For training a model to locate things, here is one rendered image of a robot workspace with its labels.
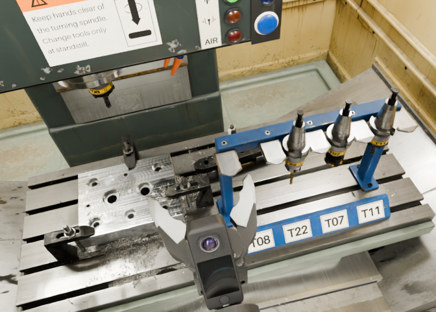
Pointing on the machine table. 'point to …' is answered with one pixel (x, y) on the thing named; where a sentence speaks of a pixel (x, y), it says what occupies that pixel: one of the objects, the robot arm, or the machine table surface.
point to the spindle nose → (85, 82)
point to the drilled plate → (109, 234)
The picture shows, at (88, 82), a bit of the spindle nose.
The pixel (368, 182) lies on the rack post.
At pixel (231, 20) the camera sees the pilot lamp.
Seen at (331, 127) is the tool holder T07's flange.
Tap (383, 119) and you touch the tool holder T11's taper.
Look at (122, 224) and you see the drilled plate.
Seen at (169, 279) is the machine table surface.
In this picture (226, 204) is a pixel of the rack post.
